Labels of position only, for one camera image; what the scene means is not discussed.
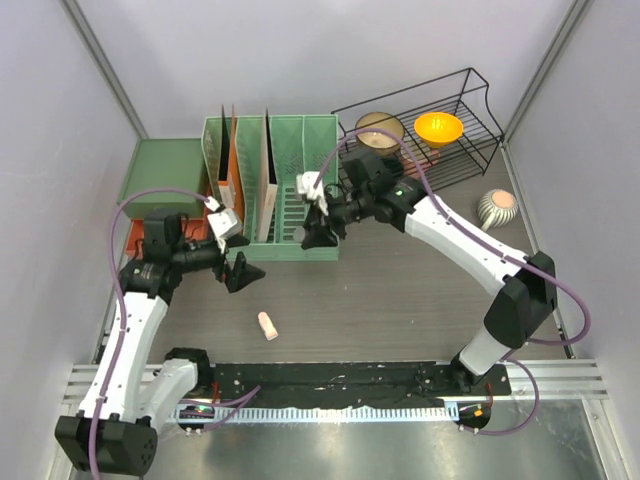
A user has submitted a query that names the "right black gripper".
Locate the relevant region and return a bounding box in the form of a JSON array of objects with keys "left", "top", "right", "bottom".
[{"left": 302, "top": 187, "right": 373, "bottom": 248}]

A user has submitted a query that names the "orange folder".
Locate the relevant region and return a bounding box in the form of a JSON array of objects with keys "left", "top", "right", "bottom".
[{"left": 218, "top": 107, "right": 245, "bottom": 223}]

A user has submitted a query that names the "white folder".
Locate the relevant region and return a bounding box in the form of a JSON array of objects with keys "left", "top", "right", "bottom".
[{"left": 257, "top": 111, "right": 278, "bottom": 243}]

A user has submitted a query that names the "green file organizer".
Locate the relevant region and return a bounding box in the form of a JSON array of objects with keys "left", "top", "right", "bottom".
[{"left": 201, "top": 113, "right": 339, "bottom": 262}]

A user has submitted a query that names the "drawer box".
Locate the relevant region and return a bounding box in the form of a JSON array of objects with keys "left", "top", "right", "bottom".
[{"left": 120, "top": 138, "right": 210, "bottom": 256}]

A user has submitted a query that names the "blue grey bottle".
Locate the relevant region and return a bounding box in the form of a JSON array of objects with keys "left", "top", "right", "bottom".
[{"left": 294, "top": 227, "right": 306, "bottom": 241}]

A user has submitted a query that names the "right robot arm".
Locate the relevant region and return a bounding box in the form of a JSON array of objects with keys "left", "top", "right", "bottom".
[{"left": 296, "top": 155, "right": 557, "bottom": 395}]

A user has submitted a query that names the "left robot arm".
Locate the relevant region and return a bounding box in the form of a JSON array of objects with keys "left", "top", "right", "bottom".
[{"left": 55, "top": 206, "right": 265, "bottom": 477}]

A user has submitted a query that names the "pink eraser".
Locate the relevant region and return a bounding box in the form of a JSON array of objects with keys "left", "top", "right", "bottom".
[{"left": 258, "top": 312, "right": 278, "bottom": 341}]

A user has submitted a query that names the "brown glass bowl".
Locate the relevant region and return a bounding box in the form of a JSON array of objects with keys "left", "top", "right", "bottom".
[{"left": 355, "top": 112, "right": 405, "bottom": 157}]

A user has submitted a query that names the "pink mug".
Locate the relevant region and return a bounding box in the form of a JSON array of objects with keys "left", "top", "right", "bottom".
[{"left": 400, "top": 143, "right": 441, "bottom": 178}]

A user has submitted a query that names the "orange bowl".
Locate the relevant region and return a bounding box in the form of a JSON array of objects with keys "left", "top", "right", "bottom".
[{"left": 414, "top": 112, "right": 464, "bottom": 149}]

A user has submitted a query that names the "striped ceramic mug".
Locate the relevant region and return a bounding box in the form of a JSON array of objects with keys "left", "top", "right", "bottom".
[{"left": 476, "top": 189, "right": 519, "bottom": 231}]

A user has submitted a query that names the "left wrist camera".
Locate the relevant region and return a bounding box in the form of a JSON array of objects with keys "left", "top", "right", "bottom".
[{"left": 204, "top": 196, "right": 243, "bottom": 251}]

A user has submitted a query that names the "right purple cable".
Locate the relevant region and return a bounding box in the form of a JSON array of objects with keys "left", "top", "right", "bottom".
[{"left": 314, "top": 128, "right": 592, "bottom": 435}]

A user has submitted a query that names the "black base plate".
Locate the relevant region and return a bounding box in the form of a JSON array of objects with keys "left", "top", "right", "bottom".
[{"left": 212, "top": 361, "right": 511, "bottom": 410}]

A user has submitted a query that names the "black wire rack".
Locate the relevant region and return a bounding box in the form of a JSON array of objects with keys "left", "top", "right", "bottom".
[{"left": 333, "top": 67, "right": 504, "bottom": 190}]

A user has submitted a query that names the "white cable tray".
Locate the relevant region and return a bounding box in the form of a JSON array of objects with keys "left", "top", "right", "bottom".
[{"left": 169, "top": 402, "right": 461, "bottom": 425}]

